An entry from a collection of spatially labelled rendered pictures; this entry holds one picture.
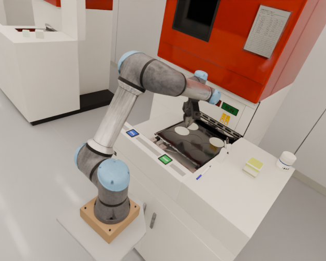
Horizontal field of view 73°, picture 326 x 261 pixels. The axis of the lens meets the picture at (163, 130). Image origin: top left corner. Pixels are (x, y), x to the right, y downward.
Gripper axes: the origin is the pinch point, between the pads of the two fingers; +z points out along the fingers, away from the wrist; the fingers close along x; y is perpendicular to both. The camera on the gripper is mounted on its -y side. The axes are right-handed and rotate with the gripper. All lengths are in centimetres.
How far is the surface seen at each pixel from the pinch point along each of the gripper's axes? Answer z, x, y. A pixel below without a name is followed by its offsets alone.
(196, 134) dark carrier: 7.3, -9.4, 1.2
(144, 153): 2.5, 31.2, -21.3
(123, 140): 5.1, 40.1, -7.3
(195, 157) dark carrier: 7.4, -0.5, -20.0
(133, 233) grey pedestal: 15, 40, -57
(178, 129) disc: 7.3, 1.7, 7.4
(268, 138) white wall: 68, -158, 75
